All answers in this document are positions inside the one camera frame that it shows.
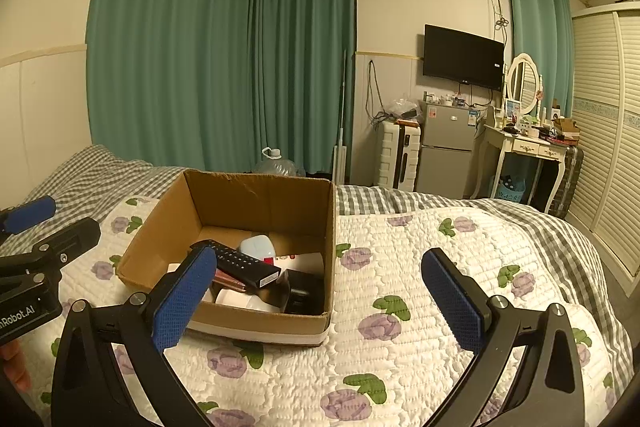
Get black remote control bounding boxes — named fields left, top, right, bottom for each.
left=189, top=241, right=282, bottom=291

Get white square charger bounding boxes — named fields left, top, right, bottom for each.
left=215, top=289, right=256, bottom=308

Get dark red phone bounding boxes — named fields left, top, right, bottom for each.
left=212, top=271, right=249, bottom=293

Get blue plastic basket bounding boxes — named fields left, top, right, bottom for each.
left=492, top=174, right=526, bottom=204

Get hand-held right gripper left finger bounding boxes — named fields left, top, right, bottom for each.
left=50, top=247, right=217, bottom=427

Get white suitcase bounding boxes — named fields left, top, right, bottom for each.
left=377, top=121, right=422, bottom=190

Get black power adapter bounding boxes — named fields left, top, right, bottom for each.
left=284, top=269, right=327, bottom=316

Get light blue case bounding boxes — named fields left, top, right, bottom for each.
left=238, top=234, right=277, bottom=264

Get clear water jug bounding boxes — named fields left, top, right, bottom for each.
left=252, top=147, right=306, bottom=178

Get small open cardboard carton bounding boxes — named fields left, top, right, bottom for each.
left=552, top=117, right=581, bottom=138

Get white louvred wardrobe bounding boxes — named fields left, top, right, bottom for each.
left=567, top=1, right=640, bottom=292

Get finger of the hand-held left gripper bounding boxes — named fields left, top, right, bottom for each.
left=15, top=216, right=102, bottom=278
left=0, top=195, right=57, bottom=235

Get narrow green curtain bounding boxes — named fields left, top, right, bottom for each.
left=504, top=0, right=575, bottom=118

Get white dressing table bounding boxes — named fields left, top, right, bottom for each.
left=477, top=121, right=566, bottom=208

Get brown cardboard box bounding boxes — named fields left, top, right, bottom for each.
left=116, top=169, right=337, bottom=348

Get white oval mirror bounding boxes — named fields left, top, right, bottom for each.
left=505, top=53, right=543, bottom=114

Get white mop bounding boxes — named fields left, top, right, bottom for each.
left=332, top=49, right=349, bottom=184

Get clear plastic bag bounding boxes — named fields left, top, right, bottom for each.
left=387, top=97, right=424, bottom=123

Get grey small fridge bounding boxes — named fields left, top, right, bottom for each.
left=417, top=101, right=476, bottom=200

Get wide green curtain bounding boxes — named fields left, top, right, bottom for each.
left=86, top=0, right=262, bottom=172

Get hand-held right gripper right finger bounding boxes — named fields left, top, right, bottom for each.
left=421, top=248, right=586, bottom=427

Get white floral quilt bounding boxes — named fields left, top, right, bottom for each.
left=20, top=196, right=616, bottom=427

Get white bottle with red cap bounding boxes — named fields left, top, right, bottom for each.
left=274, top=252, right=324, bottom=277

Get black wall television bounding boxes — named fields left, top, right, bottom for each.
left=423, top=24, right=505, bottom=90

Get person's left hand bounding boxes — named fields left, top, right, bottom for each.
left=0, top=339, right=31, bottom=391

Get green corner curtain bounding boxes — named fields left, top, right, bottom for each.
left=252, top=0, right=357, bottom=176

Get dark suitcase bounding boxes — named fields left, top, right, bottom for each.
left=546, top=144, right=585, bottom=219

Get hanging black cables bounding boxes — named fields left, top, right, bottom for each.
left=365, top=59, right=389, bottom=128

